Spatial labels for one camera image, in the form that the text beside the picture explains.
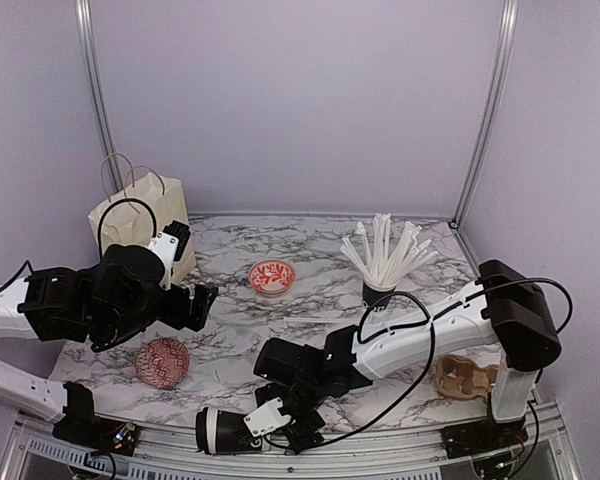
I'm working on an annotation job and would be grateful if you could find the black paper coffee cup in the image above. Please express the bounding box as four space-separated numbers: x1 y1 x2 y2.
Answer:
195 407 271 455

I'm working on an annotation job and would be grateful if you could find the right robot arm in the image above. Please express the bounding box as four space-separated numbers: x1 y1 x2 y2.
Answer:
243 260 562 448

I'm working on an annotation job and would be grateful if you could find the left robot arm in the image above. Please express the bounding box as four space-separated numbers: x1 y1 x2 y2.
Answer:
0 245 218 352

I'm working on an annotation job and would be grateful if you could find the red geometric patterned bowl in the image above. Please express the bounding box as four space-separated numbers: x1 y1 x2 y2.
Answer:
135 338 190 389

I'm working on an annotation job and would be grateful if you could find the red floral small bowl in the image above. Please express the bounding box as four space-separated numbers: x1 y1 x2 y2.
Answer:
248 259 296 296

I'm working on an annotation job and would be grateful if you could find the beige paper bag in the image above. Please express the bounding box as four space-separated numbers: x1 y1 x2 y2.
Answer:
87 152 197 286

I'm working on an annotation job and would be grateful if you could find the loose white wrapped straw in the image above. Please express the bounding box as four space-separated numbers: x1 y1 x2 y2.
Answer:
283 317 343 325

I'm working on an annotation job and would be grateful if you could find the black cup holding straws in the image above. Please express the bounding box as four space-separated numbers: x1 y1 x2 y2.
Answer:
362 279 397 312

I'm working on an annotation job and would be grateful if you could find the brown cardboard cup carrier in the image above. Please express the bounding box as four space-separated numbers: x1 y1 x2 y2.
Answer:
434 354 498 401

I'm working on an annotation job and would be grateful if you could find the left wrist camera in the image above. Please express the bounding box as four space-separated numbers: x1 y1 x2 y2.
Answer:
147 220 191 290

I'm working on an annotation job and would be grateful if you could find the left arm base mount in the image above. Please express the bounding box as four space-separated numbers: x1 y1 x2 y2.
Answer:
52 382 138 456

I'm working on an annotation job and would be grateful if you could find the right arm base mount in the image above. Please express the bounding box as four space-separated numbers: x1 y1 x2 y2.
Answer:
441 397 529 459

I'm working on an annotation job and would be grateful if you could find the aluminium front rail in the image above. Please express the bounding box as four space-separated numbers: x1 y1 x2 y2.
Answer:
0 403 582 479

